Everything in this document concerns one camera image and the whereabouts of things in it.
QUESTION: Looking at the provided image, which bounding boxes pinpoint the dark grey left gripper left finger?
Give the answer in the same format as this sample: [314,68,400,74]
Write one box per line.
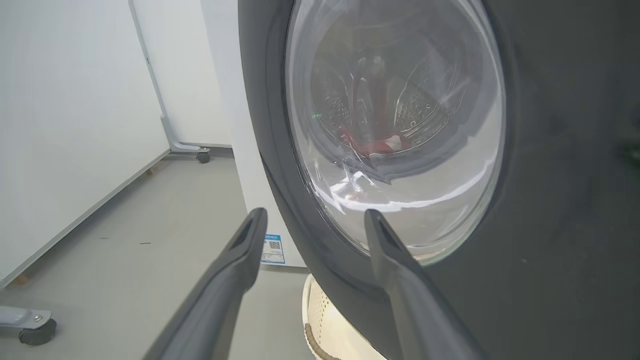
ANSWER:
[142,207,268,360]

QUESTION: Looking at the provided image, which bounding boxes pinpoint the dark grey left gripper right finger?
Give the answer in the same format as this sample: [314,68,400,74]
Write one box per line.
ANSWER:
[364,209,487,360]

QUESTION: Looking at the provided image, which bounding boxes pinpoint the red white garment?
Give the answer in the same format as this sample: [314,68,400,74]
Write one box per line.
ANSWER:
[367,132,417,160]

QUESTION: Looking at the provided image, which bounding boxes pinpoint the dark washing machine door with glass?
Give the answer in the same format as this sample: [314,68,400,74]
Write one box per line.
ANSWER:
[237,0,640,360]

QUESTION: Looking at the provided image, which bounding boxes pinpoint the red jersey with number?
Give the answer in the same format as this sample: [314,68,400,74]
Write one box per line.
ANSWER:
[339,125,373,154]

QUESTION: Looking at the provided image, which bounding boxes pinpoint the beige perforated laundry basket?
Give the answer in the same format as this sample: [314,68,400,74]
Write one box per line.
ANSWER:
[302,273,389,360]

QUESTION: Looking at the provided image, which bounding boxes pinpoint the white washing machine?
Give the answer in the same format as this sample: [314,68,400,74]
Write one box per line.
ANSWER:
[200,0,307,269]

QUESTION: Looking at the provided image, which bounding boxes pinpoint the steel washing machine drum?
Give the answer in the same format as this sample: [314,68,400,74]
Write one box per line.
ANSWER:
[310,50,453,156]

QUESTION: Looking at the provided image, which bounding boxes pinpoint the blue white energy label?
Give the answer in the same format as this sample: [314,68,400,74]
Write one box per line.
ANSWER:
[260,233,286,265]

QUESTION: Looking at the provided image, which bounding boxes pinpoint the white mobile partition panel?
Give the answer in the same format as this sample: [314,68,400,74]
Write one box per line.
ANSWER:
[0,0,173,332]
[127,0,233,154]

